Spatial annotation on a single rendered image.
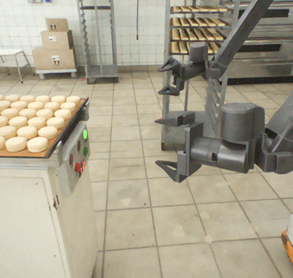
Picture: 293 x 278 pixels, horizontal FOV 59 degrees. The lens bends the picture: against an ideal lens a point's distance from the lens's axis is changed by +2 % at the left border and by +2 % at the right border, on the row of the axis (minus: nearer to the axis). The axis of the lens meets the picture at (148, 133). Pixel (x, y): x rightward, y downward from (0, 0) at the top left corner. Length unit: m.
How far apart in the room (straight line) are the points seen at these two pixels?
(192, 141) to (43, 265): 0.75
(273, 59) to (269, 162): 3.80
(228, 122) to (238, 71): 3.72
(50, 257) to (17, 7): 4.30
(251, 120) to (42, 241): 0.76
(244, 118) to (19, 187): 0.64
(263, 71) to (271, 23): 0.67
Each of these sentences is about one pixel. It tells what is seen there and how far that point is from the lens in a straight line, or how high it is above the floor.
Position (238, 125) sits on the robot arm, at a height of 1.07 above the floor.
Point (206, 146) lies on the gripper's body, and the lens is 0.51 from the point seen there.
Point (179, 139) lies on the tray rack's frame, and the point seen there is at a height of 0.15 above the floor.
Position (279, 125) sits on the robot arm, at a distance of 0.52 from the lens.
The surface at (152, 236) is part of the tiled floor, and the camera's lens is 1.64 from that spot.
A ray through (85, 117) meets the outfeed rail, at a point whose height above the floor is 0.85.
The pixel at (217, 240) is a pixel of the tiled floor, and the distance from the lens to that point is 1.67.
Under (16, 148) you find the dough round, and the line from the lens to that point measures 0.74.
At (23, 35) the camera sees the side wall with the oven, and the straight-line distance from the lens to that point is 4.97.
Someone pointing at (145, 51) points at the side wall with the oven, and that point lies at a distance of 4.77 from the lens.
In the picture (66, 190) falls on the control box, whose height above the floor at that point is 0.72.
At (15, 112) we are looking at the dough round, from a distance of 0.94.
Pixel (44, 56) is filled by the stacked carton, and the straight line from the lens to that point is 4.43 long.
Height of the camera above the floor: 1.27
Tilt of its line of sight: 29 degrees down
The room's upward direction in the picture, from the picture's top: straight up
